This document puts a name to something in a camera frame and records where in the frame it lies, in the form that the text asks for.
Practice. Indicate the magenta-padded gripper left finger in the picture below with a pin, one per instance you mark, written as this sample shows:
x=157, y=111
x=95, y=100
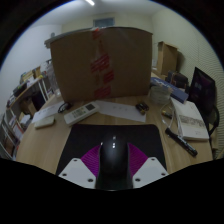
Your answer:
x=78, y=171

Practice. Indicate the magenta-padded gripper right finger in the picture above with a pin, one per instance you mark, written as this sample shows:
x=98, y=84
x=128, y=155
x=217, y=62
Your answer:
x=148, y=170

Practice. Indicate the black computer mouse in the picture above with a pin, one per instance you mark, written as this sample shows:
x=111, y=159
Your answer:
x=114, y=160

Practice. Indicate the black mouse pad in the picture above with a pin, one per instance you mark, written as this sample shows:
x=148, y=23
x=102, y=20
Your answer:
x=83, y=136

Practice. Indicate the black marker pen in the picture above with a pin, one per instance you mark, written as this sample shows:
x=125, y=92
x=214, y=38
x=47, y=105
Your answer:
x=181, y=141

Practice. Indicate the black batteries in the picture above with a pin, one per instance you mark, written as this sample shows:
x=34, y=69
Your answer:
x=142, y=107

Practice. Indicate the white book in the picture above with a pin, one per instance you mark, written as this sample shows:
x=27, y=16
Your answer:
x=191, y=121

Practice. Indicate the white paper sheet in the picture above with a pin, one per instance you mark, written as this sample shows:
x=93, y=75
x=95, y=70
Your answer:
x=120, y=110
x=45, y=112

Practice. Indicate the blue book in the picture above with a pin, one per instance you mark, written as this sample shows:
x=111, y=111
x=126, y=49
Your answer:
x=178, y=93

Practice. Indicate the clear plastic jug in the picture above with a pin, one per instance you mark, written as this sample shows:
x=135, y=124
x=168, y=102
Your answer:
x=52, y=80

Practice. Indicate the wooden side desk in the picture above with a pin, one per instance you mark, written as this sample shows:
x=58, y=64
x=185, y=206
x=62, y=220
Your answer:
x=30, y=88

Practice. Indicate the black framed screen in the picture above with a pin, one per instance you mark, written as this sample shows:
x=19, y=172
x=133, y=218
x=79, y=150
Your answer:
x=201, y=88

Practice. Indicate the large cardboard box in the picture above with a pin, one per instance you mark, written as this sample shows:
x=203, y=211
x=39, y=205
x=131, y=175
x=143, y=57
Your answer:
x=76, y=63

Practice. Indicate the open cardboard box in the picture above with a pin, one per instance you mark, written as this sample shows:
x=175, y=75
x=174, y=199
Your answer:
x=167, y=58

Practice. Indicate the ceiling light tube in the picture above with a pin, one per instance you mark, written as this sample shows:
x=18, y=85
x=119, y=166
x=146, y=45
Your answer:
x=90, y=2

